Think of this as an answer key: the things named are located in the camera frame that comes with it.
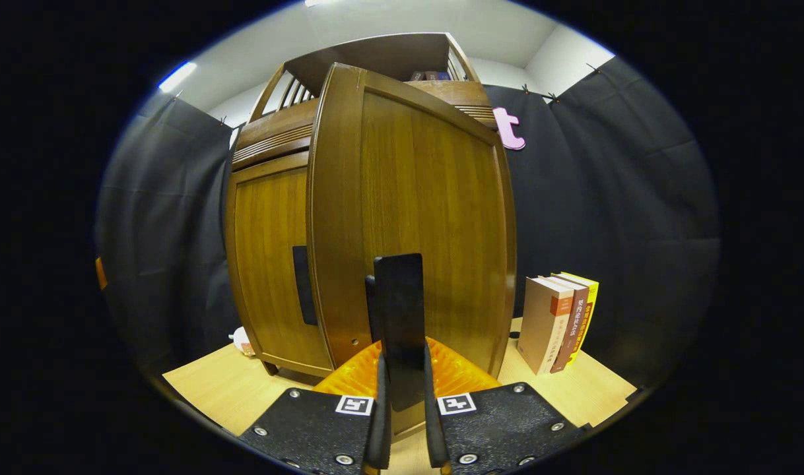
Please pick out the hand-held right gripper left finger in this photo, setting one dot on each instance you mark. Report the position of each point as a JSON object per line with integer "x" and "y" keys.
{"x": 309, "y": 429}

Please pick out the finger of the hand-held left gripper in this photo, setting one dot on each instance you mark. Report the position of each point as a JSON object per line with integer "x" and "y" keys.
{"x": 101, "y": 272}

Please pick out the small ceiling light panel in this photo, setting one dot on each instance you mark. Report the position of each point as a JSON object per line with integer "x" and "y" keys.
{"x": 176, "y": 76}

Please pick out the large ceiling light panel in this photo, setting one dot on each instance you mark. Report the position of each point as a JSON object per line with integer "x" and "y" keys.
{"x": 319, "y": 2}

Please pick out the wooden double-door shoe cabinet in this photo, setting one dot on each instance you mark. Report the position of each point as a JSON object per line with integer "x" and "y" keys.
{"x": 375, "y": 56}

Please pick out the reddish brown paperback book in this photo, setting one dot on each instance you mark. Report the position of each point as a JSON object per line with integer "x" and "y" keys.
{"x": 575, "y": 323}

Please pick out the wooden cabinet door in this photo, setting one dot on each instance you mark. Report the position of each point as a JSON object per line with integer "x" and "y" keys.
{"x": 428, "y": 198}
{"x": 267, "y": 264}

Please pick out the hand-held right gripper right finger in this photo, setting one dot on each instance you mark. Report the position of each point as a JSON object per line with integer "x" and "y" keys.
{"x": 507, "y": 425}

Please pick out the yellow book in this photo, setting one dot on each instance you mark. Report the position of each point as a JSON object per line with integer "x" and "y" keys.
{"x": 590, "y": 310}

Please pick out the beige book with orange band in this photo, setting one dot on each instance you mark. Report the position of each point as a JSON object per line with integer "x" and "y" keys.
{"x": 540, "y": 323}

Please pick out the small white object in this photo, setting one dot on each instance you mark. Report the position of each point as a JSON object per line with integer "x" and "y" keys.
{"x": 242, "y": 342}

